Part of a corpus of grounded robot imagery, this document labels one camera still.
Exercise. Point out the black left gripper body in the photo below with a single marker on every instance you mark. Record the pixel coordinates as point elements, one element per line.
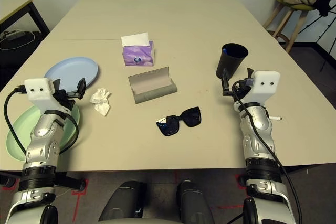
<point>65,100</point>

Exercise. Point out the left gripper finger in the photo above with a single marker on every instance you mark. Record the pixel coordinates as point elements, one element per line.
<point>56,83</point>
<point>82,89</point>

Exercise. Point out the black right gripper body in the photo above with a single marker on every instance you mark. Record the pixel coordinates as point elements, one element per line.
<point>240,91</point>

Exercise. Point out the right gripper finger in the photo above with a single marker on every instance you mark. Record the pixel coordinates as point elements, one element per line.
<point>225,82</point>
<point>250,74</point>

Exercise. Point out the white tissue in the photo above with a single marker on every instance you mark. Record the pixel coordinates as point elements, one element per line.
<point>101,100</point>

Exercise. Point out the white whiteboard marker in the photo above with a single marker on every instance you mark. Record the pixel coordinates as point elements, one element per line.
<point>275,118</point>

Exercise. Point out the black sunglasses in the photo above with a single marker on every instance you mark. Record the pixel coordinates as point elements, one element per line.
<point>191,117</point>

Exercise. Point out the light green plate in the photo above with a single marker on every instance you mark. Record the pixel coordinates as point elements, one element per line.
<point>21,134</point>

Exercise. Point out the grey glasses case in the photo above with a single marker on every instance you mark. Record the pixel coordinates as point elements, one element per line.
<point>149,82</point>

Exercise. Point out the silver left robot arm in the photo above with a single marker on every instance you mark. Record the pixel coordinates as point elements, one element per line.
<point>39,134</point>

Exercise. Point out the black cup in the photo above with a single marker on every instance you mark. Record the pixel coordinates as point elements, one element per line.
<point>229,64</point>

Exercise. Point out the light blue plate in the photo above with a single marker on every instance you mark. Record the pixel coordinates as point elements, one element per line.
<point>73,69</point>

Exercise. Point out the grey power adapter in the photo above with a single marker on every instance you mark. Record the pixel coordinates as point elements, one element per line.
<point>14,35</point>

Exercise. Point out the wooden stool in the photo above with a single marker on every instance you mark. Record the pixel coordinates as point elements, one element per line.
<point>298,30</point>

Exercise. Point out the purple tissue pack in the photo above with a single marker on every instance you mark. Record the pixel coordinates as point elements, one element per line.
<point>137,53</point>

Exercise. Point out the black tripod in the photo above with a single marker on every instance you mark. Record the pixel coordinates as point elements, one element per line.
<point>311,23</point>

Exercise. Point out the black table foot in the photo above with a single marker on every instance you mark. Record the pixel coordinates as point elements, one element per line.
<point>71,182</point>
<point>6,180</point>
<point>242,180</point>

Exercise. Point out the green seat cushion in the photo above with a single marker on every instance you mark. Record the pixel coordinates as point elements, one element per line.
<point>299,6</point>

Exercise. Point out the dark grey robot left leg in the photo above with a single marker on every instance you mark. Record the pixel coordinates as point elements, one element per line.
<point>120,203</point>

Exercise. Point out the dark grey robot leg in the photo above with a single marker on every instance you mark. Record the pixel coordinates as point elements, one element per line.
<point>194,203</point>
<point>120,203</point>

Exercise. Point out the dark grey robot right leg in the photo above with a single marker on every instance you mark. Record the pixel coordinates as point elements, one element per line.
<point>194,203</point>

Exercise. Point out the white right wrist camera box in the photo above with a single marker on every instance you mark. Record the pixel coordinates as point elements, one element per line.
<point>265,82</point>

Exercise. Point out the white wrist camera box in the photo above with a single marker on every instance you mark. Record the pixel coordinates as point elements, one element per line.
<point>265,82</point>
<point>39,90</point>

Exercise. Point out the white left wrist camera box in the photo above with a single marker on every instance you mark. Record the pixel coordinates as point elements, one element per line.
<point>39,90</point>

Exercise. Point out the beige desk black frame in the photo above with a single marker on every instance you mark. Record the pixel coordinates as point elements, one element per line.
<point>13,9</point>

